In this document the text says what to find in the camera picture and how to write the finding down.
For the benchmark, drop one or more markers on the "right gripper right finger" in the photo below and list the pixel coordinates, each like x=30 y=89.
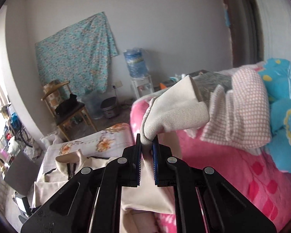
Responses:
x=195 y=206

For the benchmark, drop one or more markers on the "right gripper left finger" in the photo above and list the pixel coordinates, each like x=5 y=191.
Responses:
x=124 y=171

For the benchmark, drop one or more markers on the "cream zip jacket black trim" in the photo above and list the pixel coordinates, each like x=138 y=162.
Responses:
x=122 y=193

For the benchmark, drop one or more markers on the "floral bed sheet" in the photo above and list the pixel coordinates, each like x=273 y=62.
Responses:
x=107 y=143

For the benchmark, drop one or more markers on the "white water dispenser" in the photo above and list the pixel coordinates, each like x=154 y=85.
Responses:
x=142 y=86

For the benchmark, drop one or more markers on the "black garment on chair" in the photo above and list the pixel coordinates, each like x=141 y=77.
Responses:
x=67 y=105

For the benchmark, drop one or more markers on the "pink floral blanket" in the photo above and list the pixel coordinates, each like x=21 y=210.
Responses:
x=256 y=177

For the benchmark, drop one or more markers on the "pink white checked cloth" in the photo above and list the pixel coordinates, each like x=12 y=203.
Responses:
x=240 y=117

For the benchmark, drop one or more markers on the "wooden chair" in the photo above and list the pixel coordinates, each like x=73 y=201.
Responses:
x=52 y=98

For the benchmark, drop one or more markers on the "grey board panel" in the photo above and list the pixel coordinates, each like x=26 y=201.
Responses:
x=21 y=173

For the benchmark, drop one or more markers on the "blue water bottle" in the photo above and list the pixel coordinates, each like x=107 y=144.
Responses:
x=135 y=63

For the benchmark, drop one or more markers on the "dark wooden door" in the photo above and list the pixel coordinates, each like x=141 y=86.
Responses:
x=243 y=19

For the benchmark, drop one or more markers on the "wall socket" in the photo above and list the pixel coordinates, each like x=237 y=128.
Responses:
x=117 y=84

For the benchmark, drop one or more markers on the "teal floral wall cloth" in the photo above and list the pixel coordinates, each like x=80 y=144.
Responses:
x=80 y=53

